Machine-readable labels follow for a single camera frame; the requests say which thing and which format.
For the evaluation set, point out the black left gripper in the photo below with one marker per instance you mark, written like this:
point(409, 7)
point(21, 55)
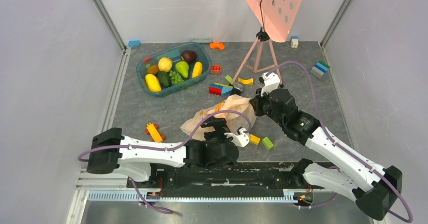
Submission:
point(220, 128)

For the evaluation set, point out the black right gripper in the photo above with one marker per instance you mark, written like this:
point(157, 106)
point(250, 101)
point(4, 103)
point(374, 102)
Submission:
point(256, 105)

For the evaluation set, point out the translucent banana print plastic bag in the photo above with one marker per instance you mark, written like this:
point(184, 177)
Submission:
point(236, 110)

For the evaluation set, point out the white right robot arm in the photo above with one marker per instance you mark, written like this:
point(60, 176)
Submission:
point(371, 186)

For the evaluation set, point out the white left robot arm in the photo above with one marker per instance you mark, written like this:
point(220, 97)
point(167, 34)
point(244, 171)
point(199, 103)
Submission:
point(114, 153)

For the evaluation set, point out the green fake grapes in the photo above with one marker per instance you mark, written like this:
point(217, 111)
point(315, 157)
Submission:
point(175, 77)

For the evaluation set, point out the small yellow fake mango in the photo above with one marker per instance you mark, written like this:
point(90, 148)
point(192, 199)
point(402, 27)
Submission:
point(197, 70)

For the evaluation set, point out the dark green fake avocado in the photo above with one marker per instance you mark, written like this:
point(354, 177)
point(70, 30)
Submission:
point(164, 79)

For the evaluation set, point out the green fake pear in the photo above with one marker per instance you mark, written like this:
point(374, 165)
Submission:
point(182, 68)

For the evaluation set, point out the large yellow fake mango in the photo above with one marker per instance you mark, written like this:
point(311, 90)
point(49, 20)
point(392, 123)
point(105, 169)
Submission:
point(153, 83)

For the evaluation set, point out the dark red fake fruit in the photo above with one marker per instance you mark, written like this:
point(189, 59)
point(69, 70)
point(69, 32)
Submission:
point(189, 56)

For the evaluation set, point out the yellow fake lemon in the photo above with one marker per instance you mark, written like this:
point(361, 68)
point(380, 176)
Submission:
point(165, 64)

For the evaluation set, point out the brown fake kiwi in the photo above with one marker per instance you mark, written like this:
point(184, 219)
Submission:
point(153, 69)

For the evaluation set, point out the yellow arch toy brick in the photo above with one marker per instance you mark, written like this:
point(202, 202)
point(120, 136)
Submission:
point(246, 81)

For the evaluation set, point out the stacked grey blue green bricks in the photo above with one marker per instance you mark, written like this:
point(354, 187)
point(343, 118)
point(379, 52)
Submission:
point(319, 69)

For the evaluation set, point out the lime green toy brick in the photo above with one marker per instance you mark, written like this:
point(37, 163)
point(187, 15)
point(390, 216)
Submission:
point(229, 79)

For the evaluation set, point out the red blue green brick stack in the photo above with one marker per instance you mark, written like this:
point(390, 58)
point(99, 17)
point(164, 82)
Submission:
point(220, 89)

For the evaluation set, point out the white toy brick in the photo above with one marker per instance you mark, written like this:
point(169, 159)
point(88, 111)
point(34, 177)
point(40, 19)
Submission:
point(294, 42)

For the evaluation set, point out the orange red toy brick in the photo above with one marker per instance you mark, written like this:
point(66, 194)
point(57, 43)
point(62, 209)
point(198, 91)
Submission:
point(152, 130)

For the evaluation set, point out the red orange round brick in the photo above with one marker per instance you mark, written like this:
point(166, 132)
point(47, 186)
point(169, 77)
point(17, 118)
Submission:
point(216, 69)

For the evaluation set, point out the orange curved toy brick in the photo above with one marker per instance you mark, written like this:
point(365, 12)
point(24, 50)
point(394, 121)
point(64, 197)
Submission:
point(217, 45)

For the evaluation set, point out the teal plastic basket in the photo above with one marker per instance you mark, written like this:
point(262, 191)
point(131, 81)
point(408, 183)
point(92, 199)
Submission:
point(174, 54)

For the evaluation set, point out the pink perforated board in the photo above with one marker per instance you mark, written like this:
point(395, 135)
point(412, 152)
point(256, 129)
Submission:
point(276, 16)

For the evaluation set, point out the blue toy brick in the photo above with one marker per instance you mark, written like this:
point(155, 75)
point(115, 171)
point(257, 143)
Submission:
point(134, 43)

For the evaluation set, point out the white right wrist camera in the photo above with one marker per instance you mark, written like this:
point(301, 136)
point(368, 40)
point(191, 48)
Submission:
point(271, 82)

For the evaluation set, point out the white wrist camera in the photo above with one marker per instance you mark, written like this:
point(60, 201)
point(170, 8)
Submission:
point(241, 138)
point(271, 82)

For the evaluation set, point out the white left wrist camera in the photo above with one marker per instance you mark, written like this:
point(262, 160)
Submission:
point(241, 138)

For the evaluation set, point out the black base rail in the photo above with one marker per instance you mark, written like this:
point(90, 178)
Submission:
point(244, 179)

